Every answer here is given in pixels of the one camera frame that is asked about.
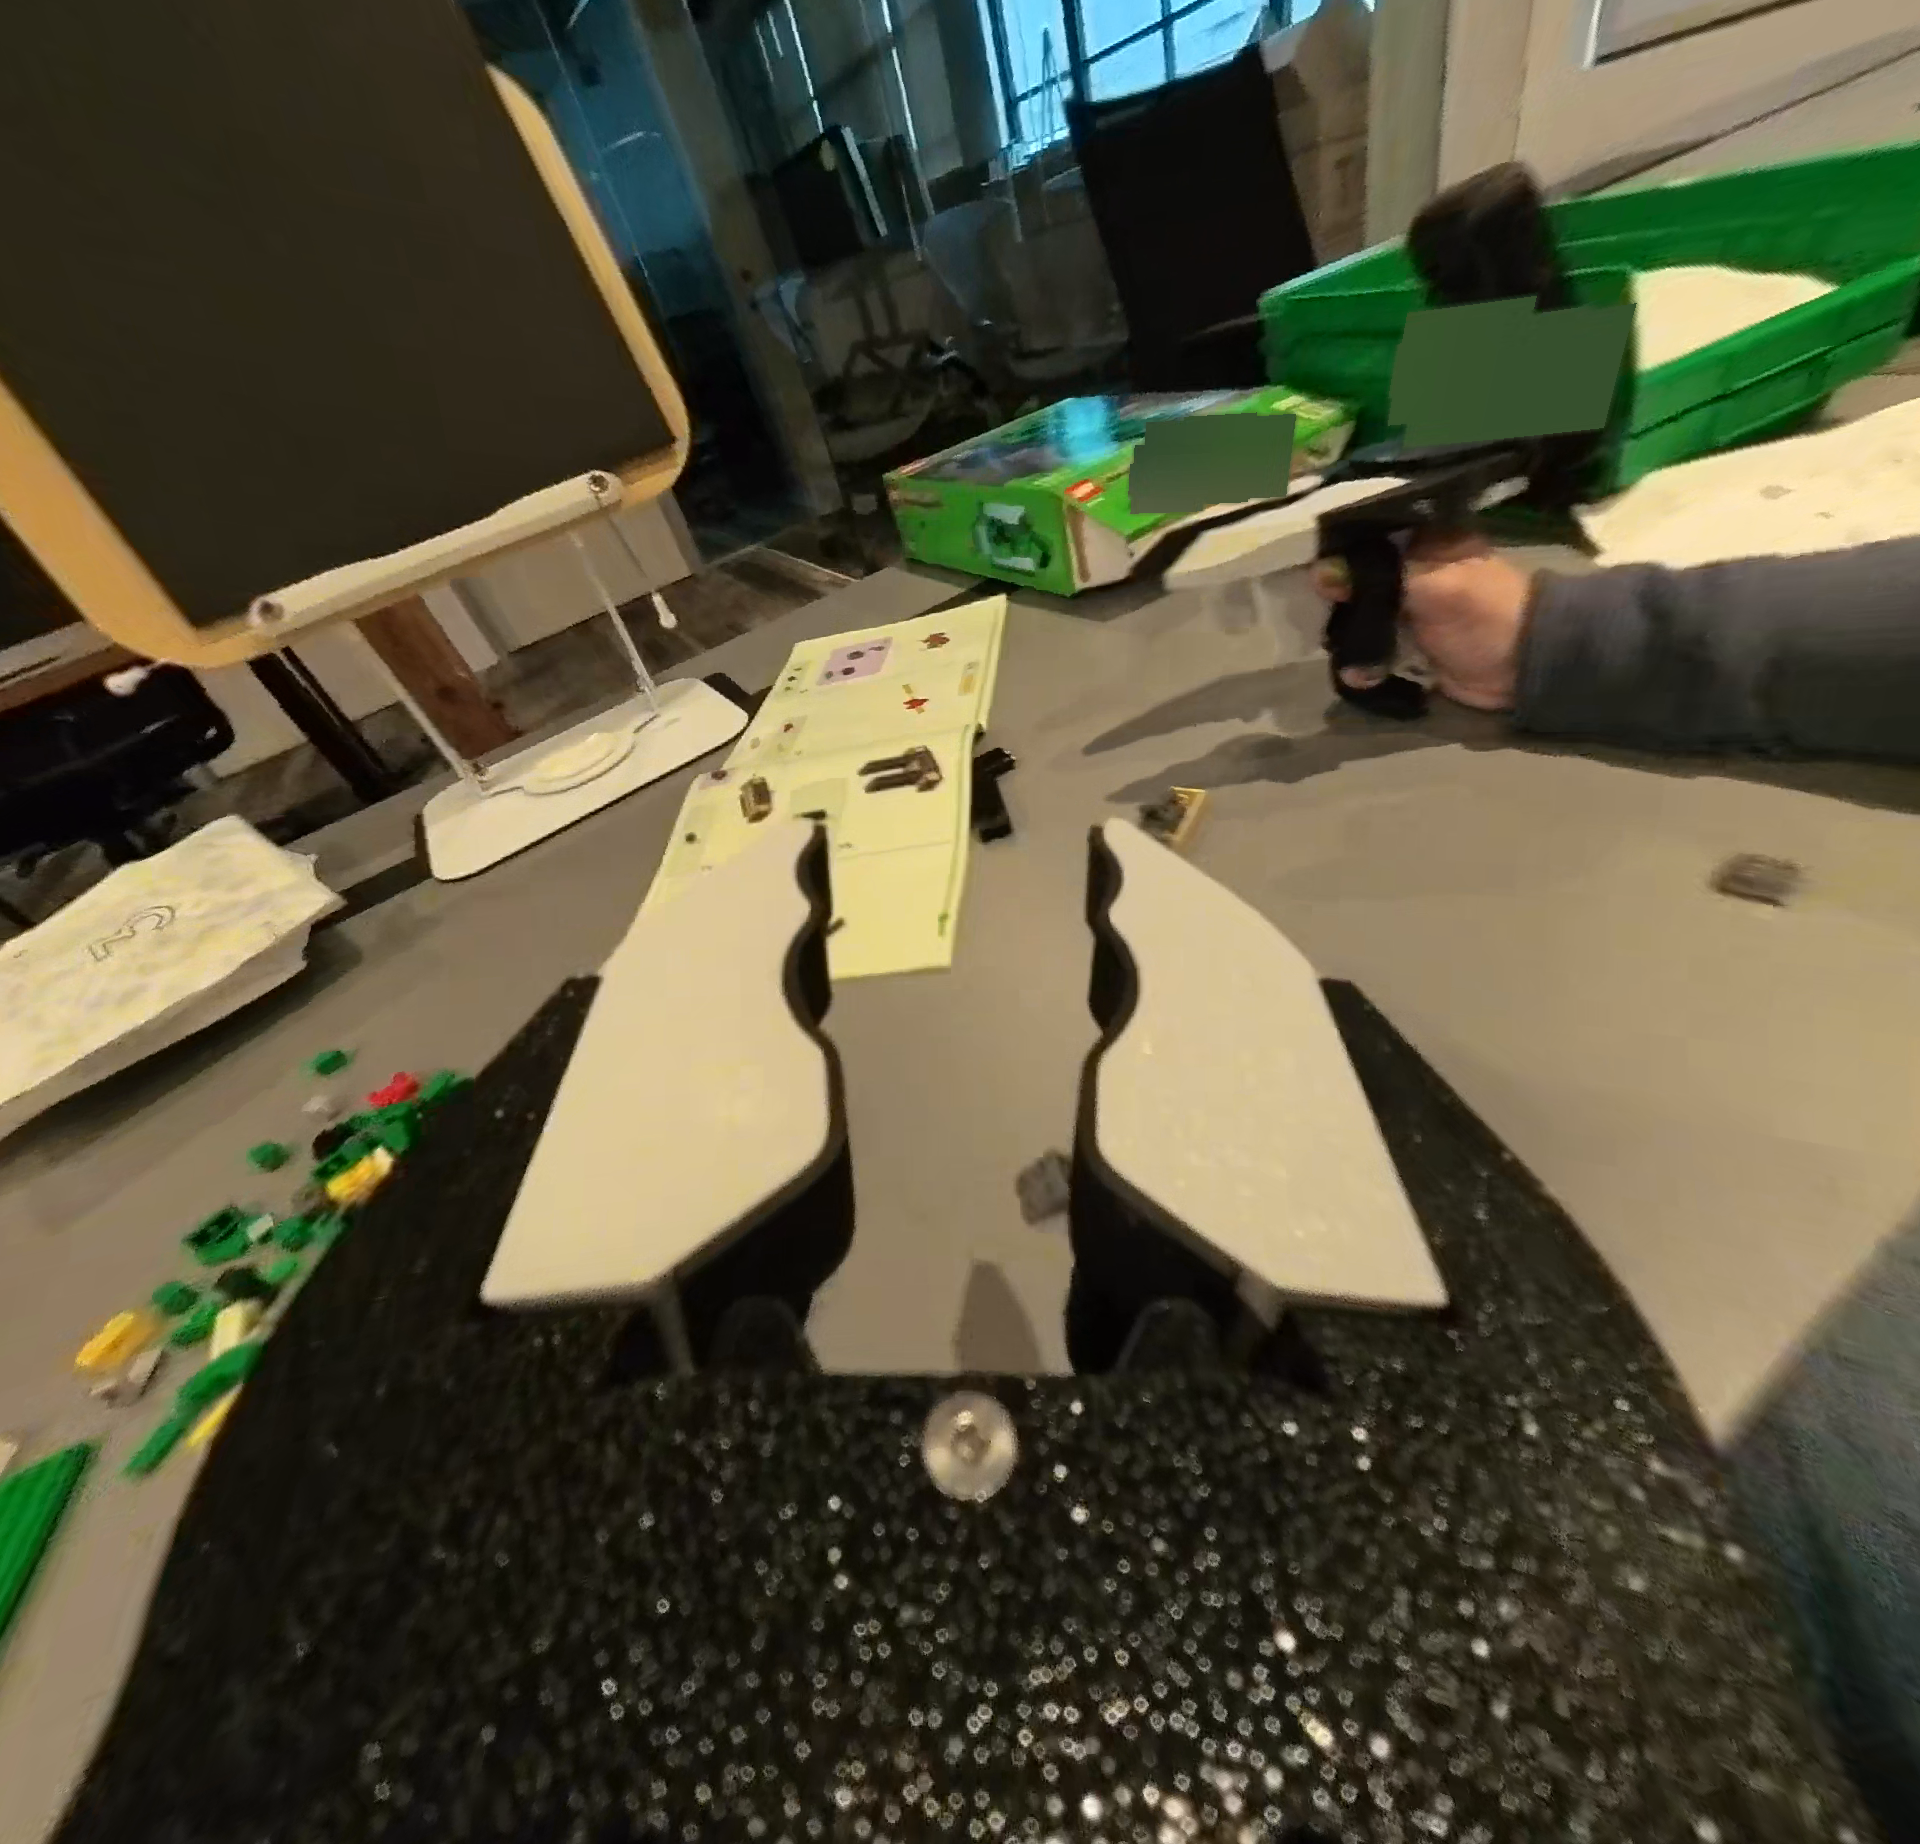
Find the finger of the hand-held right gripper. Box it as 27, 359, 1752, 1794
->
1161, 486, 1351, 592

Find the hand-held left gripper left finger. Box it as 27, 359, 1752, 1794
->
480, 818, 856, 1374

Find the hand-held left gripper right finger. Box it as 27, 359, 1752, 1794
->
1067, 818, 1452, 1351

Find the person's right forearm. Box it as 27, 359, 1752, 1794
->
1513, 536, 1920, 765

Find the grey desk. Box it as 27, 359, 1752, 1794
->
0, 525, 1920, 1844

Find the person's right hand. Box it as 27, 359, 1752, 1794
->
1406, 543, 1535, 712

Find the green toy set box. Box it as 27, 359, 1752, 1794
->
883, 392, 1359, 599

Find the white monitor stand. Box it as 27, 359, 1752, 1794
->
246, 471, 753, 880

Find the pale green instruction booklet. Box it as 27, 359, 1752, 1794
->
637, 594, 1010, 981

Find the cardboard box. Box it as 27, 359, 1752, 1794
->
1260, 0, 1375, 263

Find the pile of small coloured bricks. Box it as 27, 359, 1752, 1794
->
75, 1041, 472, 1478

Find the green plastic bin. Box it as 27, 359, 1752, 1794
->
1260, 141, 1920, 497

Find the white numbered paper bag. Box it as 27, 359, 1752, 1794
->
0, 816, 348, 1141

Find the person's leg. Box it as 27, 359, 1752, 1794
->
1723, 1246, 1920, 1844

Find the green toy baseplate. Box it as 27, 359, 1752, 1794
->
0, 1439, 97, 1635

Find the cream framed dark monitor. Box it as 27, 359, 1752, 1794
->
0, 0, 692, 671

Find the wooden post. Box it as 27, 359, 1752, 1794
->
352, 598, 515, 769

